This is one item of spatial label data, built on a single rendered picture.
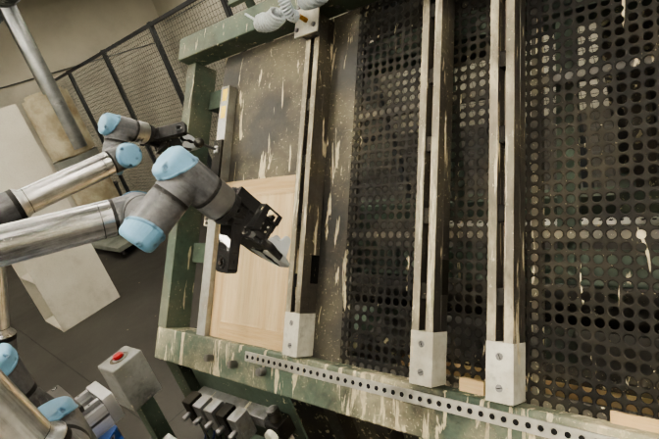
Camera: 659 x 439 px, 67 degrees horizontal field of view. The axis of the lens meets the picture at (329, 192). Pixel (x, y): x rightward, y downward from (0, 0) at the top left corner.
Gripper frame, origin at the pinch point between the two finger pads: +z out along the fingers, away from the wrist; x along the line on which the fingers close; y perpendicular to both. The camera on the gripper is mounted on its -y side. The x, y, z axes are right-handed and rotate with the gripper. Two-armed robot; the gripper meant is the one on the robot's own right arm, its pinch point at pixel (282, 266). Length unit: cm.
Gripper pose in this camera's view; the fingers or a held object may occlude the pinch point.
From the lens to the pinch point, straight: 111.3
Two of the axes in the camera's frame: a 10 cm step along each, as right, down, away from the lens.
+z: 5.9, 5.9, 5.5
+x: -6.9, 0.1, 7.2
